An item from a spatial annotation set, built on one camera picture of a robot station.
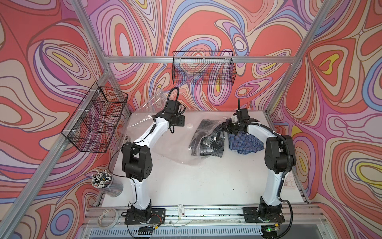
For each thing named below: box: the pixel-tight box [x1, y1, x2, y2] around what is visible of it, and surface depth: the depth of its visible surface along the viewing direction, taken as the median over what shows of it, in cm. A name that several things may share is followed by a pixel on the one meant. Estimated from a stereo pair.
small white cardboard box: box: [177, 203, 185, 218], surface depth 76 cm
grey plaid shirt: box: [189, 119, 229, 158], surface depth 98 cm
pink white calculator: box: [283, 170, 298, 189], surface depth 84 cm
